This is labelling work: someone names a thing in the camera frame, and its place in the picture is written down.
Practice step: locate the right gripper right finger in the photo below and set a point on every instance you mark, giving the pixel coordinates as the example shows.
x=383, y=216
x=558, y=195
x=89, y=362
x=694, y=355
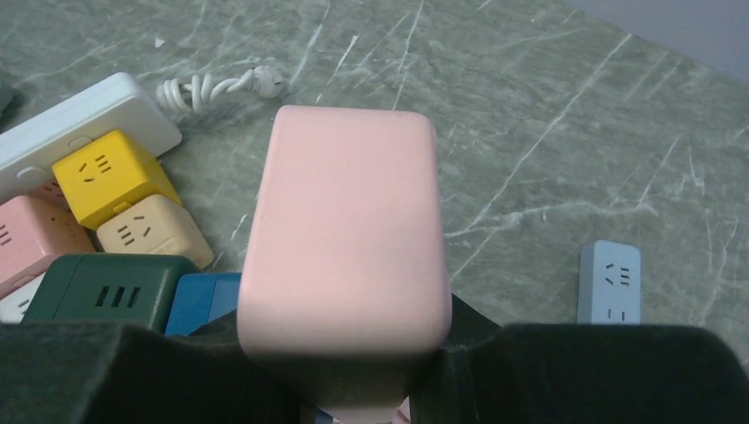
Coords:
x=570, y=373

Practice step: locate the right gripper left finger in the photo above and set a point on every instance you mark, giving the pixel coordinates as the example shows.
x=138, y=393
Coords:
x=119, y=372

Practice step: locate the white cube socket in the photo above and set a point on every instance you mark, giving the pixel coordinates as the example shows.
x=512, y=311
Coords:
x=15, y=305

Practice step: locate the green cube socket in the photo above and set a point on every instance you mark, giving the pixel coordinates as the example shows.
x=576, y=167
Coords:
x=138, y=288

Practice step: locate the pink cube socket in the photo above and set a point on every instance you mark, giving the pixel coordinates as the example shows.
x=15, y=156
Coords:
x=36, y=229

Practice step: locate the light blue power strip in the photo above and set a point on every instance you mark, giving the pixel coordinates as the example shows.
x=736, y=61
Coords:
x=609, y=284

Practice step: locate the blue cube socket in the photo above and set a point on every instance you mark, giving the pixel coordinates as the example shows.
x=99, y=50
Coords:
x=200, y=299

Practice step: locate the pink power strip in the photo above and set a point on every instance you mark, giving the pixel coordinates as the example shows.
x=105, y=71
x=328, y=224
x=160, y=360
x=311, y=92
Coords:
x=344, y=293

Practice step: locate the beige cube socket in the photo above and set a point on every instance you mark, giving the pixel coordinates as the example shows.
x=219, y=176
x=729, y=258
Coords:
x=156, y=225

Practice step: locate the yellow cube socket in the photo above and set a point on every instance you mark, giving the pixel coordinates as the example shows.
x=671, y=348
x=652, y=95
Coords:
x=108, y=176

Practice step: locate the white power strip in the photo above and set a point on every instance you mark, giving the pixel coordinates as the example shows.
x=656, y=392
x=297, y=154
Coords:
x=119, y=102

